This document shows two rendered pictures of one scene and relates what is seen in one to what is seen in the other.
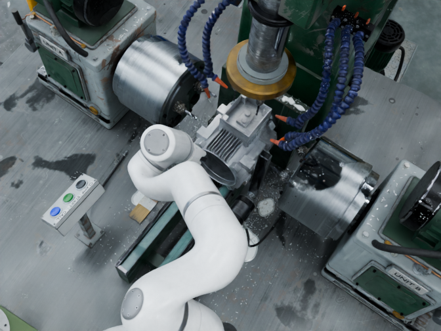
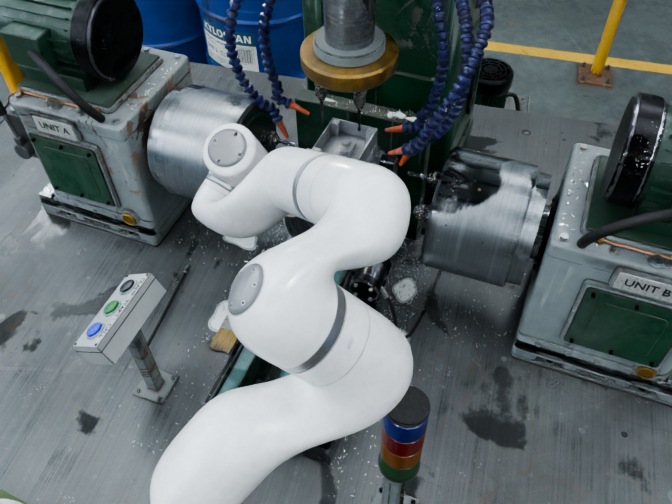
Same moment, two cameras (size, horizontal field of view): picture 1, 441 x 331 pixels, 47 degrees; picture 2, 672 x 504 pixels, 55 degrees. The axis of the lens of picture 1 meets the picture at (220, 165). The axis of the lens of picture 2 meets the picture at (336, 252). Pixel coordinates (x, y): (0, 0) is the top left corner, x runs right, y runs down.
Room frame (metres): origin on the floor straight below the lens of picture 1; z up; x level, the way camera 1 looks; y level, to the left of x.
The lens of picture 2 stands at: (-0.22, 0.05, 1.99)
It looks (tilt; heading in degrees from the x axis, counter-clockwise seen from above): 50 degrees down; 356
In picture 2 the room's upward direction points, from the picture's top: 1 degrees counter-clockwise
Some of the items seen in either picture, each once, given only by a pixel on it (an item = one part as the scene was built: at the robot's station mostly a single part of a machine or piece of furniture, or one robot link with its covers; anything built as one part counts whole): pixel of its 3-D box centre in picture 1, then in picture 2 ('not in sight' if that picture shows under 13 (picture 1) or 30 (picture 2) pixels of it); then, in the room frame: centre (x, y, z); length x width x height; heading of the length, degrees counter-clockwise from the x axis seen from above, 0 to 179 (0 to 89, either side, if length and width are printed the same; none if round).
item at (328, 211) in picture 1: (335, 193); (497, 220); (0.63, -0.34, 1.04); 0.41 x 0.25 x 0.25; 63
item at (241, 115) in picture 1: (245, 119); (344, 153); (0.79, -0.05, 1.11); 0.12 x 0.11 x 0.07; 152
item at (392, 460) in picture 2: not in sight; (401, 443); (0.17, -0.07, 1.10); 0.06 x 0.06 x 0.04
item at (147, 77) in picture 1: (149, 74); (196, 142); (0.94, 0.27, 1.04); 0.37 x 0.25 x 0.25; 63
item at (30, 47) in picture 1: (34, 29); (25, 122); (1.02, 0.66, 1.07); 0.08 x 0.07 x 0.20; 153
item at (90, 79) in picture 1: (93, 47); (113, 136); (1.05, 0.49, 0.99); 0.35 x 0.31 x 0.37; 63
